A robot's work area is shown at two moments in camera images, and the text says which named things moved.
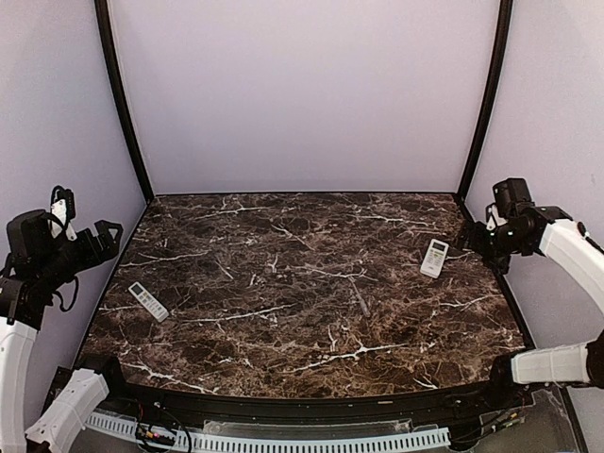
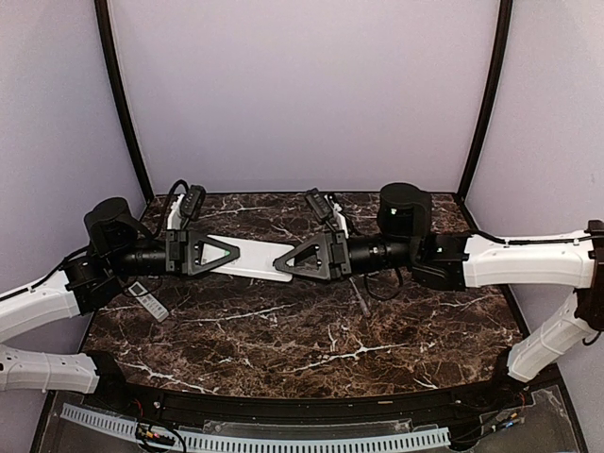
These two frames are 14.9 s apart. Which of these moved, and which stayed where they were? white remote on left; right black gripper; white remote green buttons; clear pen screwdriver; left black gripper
Moved: right black gripper; white remote green buttons; left black gripper
Stayed: clear pen screwdriver; white remote on left
